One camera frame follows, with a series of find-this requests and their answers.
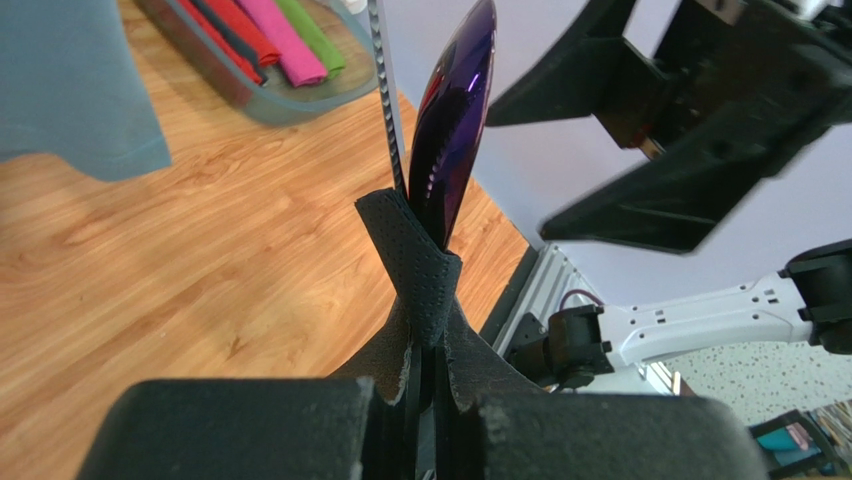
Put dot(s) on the purple metallic spoon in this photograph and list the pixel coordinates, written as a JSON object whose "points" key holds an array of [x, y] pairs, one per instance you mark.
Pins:
{"points": [[450, 123]]}

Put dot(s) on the black paper napkin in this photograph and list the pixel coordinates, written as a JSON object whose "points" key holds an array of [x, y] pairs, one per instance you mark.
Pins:
{"points": [[424, 276]]}

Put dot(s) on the grey plastic bin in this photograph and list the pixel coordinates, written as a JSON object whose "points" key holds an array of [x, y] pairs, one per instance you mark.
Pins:
{"points": [[277, 102]]}

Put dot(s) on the silver table knife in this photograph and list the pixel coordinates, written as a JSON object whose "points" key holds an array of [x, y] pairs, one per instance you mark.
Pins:
{"points": [[388, 92]]}

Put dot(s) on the pink napkin roll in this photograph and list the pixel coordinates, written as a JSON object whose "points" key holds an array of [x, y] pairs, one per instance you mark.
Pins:
{"points": [[298, 62]]}

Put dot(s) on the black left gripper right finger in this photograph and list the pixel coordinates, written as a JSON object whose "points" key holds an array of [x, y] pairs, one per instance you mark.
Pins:
{"points": [[493, 423]]}

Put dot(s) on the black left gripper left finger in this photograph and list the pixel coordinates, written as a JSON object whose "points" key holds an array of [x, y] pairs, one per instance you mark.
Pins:
{"points": [[353, 424]]}

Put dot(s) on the green napkin roll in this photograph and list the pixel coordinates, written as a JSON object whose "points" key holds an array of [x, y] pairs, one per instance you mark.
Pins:
{"points": [[314, 37]]}

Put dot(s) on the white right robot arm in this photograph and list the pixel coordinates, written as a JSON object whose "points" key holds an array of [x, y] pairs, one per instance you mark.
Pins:
{"points": [[553, 343]]}

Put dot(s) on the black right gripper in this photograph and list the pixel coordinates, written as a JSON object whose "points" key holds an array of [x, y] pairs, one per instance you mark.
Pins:
{"points": [[733, 92]]}

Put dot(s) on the teal hanging garment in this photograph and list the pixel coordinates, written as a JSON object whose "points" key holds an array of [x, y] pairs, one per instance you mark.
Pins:
{"points": [[70, 88]]}

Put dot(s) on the red napkin roll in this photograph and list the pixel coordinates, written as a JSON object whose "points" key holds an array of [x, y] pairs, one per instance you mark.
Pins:
{"points": [[236, 35]]}

